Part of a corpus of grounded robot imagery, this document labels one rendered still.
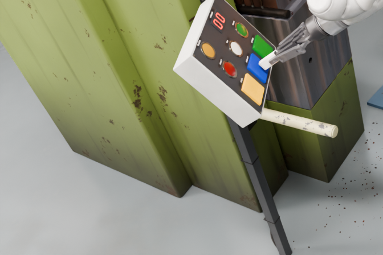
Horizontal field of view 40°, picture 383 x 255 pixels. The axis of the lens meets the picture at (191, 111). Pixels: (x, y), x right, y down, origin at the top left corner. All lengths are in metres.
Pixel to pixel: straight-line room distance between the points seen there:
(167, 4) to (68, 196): 1.60
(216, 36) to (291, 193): 1.21
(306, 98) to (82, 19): 0.95
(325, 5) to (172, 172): 1.58
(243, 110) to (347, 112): 1.12
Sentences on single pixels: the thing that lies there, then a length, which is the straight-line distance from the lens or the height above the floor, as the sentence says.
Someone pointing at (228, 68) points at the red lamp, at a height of 1.10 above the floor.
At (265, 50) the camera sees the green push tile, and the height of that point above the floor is 1.00.
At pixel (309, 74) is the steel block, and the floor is 0.62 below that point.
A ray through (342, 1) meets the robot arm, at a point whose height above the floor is 1.31.
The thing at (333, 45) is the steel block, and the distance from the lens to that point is 2.33.
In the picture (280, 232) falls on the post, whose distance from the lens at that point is 2.24.
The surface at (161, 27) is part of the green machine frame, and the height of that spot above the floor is 1.04.
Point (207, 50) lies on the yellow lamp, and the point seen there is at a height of 1.17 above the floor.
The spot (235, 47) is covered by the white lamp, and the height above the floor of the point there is 1.09.
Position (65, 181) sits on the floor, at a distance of 3.25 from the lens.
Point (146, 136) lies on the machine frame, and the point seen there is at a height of 0.45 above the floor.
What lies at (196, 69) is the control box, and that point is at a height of 1.15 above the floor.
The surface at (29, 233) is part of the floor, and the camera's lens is 3.10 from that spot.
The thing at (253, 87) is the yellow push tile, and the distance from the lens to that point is 1.55.
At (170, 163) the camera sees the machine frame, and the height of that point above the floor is 0.23.
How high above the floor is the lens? 1.94
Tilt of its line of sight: 37 degrees down
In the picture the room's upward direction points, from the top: 23 degrees counter-clockwise
